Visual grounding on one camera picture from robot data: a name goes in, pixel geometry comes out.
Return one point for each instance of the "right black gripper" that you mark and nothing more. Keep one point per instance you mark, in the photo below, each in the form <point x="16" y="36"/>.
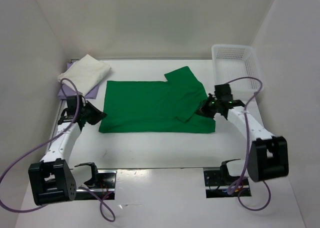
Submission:
<point x="204" y="110"/>

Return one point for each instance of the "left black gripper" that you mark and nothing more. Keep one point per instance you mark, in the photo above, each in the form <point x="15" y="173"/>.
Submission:
<point x="99" y="115"/>

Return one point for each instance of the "green t shirt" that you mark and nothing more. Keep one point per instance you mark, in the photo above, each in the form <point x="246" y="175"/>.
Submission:
<point x="156" y="106"/>

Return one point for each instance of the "cream white t shirt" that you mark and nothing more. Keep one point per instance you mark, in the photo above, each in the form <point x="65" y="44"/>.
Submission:
<point x="85" y="74"/>

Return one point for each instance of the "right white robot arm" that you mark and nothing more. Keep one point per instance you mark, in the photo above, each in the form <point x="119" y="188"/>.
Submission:
<point x="267" y="154"/>

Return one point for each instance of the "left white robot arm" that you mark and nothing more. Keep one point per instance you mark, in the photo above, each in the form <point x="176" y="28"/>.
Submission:
<point x="51" y="179"/>

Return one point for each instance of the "white plastic basket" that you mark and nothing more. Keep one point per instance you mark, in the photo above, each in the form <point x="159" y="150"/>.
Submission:
<point x="236" y="61"/>

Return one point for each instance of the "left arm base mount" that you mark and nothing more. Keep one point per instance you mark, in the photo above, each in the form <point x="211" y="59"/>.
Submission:
<point x="105" y="185"/>

